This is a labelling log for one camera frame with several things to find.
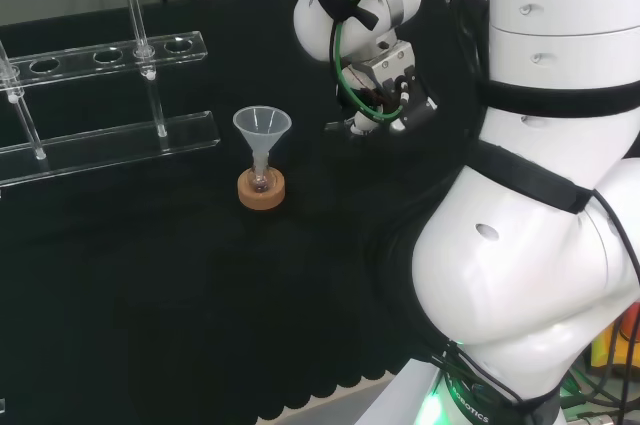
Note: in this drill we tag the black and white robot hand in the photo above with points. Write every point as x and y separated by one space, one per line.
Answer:
400 80

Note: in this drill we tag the clear glass weighing funnel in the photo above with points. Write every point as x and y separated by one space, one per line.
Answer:
336 125

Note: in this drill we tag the clear plastic funnel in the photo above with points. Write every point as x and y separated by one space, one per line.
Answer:
261 125

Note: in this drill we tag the clear acrylic funnel stand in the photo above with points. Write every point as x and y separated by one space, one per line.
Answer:
100 142

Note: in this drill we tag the small round-bottom glass flask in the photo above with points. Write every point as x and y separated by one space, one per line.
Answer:
261 182

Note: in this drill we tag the black bench cloth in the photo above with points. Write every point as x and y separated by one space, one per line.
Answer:
150 270

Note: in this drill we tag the yellow stop button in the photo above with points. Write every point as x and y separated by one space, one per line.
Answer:
615 342

